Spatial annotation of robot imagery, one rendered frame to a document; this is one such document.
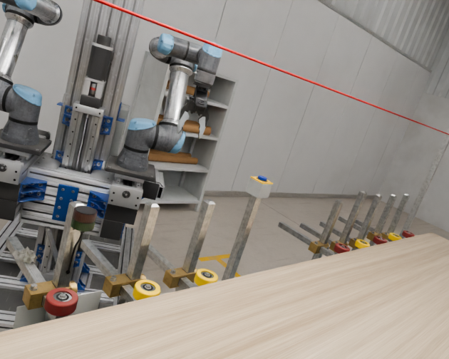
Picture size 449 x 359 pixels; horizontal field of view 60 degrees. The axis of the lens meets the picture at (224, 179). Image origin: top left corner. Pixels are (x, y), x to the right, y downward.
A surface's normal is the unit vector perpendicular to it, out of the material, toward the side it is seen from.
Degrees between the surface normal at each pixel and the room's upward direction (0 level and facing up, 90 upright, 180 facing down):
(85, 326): 0
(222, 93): 90
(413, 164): 90
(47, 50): 90
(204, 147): 90
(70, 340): 0
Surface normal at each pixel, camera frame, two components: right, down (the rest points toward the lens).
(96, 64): 0.18, 0.31
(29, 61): 0.63, 0.39
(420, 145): -0.72, -0.04
